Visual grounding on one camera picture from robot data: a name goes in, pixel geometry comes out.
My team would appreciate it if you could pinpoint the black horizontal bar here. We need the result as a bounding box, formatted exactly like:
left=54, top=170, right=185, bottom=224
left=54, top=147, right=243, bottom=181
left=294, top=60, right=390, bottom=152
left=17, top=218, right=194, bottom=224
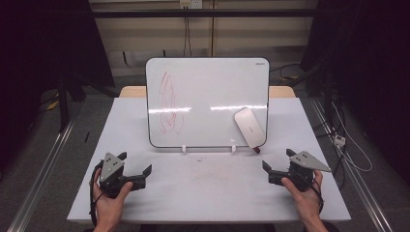
left=91, top=8, right=316, bottom=19

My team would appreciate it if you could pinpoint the black floor cable bundle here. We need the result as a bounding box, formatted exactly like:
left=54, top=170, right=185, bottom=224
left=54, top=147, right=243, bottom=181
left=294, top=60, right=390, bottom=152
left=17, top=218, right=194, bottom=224
left=314, top=101, right=347, bottom=190

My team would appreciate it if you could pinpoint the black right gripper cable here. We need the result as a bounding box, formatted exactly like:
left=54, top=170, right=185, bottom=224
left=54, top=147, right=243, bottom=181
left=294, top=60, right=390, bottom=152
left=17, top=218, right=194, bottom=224
left=309, top=177, right=325, bottom=215

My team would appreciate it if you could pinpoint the black curtain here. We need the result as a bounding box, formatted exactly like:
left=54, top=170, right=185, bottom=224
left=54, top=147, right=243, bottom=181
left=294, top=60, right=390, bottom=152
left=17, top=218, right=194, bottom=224
left=299, top=0, right=410, bottom=185
left=0, top=0, right=116, bottom=168

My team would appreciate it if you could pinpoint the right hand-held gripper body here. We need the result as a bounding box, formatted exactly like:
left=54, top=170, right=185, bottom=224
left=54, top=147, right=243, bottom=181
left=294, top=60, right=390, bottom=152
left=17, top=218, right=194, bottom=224
left=288, top=150, right=333, bottom=193

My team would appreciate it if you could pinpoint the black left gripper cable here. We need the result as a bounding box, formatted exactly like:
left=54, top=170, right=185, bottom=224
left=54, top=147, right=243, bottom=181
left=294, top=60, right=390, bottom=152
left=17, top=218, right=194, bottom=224
left=89, top=159, right=104, bottom=227

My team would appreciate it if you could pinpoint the white power adapter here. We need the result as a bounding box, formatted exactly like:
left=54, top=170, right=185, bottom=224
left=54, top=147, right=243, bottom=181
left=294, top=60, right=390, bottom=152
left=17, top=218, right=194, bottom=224
left=333, top=133, right=347, bottom=148

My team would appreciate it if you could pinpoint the black hanging cable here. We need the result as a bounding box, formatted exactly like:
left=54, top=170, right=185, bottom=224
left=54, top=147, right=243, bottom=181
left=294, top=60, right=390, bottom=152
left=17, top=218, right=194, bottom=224
left=182, top=15, right=192, bottom=58

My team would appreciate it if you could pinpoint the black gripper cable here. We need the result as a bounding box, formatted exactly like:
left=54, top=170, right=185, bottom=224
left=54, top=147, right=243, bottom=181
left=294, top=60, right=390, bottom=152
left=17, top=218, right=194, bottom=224
left=309, top=177, right=325, bottom=215
left=89, top=159, right=104, bottom=227

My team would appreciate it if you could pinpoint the white whiteboard eraser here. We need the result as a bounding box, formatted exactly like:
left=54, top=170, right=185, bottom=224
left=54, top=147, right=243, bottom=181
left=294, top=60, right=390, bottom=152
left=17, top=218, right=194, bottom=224
left=233, top=107, right=267, bottom=150

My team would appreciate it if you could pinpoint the black metal stand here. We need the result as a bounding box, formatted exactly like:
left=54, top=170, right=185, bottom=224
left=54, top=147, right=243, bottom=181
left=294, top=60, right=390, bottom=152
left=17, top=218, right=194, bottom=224
left=56, top=72, right=85, bottom=133

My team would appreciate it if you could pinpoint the metal floor rail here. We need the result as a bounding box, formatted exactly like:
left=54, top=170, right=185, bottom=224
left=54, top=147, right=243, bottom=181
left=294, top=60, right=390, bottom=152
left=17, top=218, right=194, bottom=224
left=309, top=98, right=395, bottom=232
left=7, top=119, right=76, bottom=232

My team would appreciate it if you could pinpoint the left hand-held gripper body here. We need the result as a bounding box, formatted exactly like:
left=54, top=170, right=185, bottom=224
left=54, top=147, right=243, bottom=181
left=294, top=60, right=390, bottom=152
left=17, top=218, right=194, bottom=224
left=98, top=152, right=128, bottom=199

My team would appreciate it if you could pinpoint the person's right hand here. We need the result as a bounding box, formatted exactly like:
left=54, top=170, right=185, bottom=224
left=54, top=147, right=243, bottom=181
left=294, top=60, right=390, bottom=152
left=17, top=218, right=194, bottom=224
left=280, top=169, right=325, bottom=225

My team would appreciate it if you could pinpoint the wooden table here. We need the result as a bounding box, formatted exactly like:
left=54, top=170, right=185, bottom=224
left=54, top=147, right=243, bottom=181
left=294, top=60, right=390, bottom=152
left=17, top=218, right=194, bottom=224
left=118, top=85, right=297, bottom=99

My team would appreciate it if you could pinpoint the person's left hand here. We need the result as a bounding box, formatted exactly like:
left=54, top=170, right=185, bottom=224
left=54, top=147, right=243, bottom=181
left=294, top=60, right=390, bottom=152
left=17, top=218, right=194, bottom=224
left=92, top=177, right=133, bottom=230

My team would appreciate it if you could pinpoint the white wall socket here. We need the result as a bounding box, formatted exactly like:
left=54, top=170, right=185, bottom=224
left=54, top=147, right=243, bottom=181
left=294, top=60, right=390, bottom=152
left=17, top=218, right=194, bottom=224
left=179, top=0, right=204, bottom=10

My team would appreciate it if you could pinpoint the white whiteboard with black rim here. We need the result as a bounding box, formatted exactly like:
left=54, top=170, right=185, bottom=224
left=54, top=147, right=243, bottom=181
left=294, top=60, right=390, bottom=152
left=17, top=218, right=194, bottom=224
left=145, top=57, right=271, bottom=150

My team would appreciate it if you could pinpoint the white floor cable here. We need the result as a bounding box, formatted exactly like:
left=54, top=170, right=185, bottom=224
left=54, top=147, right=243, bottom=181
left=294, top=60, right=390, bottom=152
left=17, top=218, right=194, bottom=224
left=331, top=101, right=374, bottom=173

